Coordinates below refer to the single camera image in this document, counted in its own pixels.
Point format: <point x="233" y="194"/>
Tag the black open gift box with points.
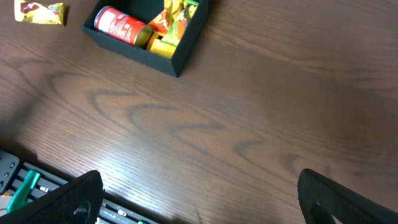
<point x="145" y="10"/>

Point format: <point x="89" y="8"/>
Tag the green orange snack packet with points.
<point x="179" y="26"/>

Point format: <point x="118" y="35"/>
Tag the red soda can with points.
<point x="123" y="27"/>

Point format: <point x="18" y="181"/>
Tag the small yellow candy packet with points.
<point x="158" y="47"/>

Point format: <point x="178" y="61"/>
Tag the black mounting rail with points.
<point x="14" y="172"/>

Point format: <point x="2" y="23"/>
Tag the yellow chocolate wafer packet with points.
<point x="37" y="13"/>

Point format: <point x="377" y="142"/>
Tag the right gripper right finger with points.
<point x="323" y="200"/>

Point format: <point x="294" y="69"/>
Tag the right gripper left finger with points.
<point x="78" y="201"/>

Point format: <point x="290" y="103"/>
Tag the yellow orange snack packet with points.
<point x="163" y="21"/>

